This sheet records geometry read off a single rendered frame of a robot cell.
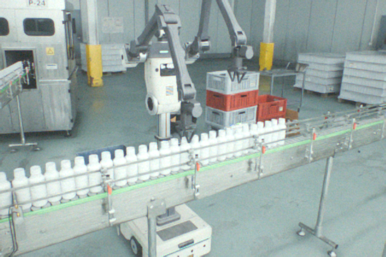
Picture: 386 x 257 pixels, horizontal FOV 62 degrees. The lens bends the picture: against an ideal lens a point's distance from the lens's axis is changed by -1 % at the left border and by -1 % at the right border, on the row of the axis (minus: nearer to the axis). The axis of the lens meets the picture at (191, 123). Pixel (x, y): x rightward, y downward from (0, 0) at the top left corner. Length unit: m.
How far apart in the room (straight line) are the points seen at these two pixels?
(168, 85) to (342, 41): 11.27
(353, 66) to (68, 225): 7.41
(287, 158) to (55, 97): 3.79
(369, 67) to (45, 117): 6.49
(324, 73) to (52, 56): 6.28
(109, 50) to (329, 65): 6.61
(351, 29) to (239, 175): 11.34
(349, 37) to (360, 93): 5.09
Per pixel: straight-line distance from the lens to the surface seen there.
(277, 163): 2.13
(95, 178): 1.50
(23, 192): 1.46
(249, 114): 4.45
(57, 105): 5.20
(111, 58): 11.14
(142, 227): 2.57
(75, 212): 1.52
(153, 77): 2.16
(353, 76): 8.22
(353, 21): 12.96
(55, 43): 5.07
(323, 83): 8.78
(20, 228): 1.44
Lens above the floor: 1.73
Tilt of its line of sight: 17 degrees down
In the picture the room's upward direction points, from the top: 1 degrees clockwise
